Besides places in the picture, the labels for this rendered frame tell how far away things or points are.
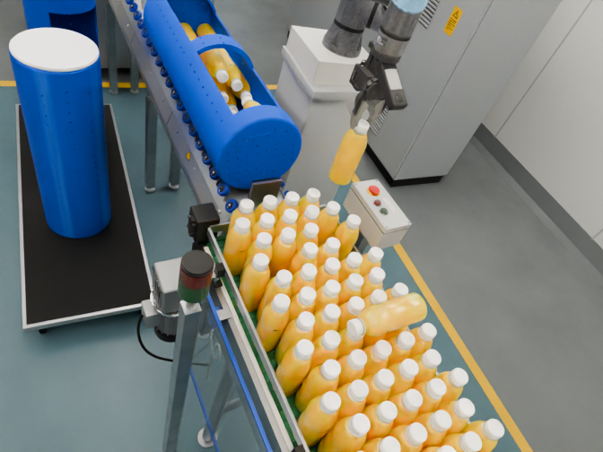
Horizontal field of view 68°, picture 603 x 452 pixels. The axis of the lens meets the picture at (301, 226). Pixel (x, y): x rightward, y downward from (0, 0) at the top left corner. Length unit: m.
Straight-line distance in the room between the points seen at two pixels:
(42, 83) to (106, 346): 1.11
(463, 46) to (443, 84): 0.24
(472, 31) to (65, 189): 2.16
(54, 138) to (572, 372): 2.86
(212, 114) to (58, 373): 1.30
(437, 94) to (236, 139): 1.80
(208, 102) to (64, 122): 0.65
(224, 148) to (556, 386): 2.28
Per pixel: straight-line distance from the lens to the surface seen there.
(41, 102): 1.87
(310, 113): 1.75
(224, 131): 1.33
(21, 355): 2.25
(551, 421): 2.82
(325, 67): 1.69
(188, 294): 0.93
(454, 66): 2.85
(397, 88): 1.12
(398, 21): 1.09
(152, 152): 2.57
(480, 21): 2.77
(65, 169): 2.05
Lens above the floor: 1.97
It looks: 45 degrees down
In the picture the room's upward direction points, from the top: 21 degrees clockwise
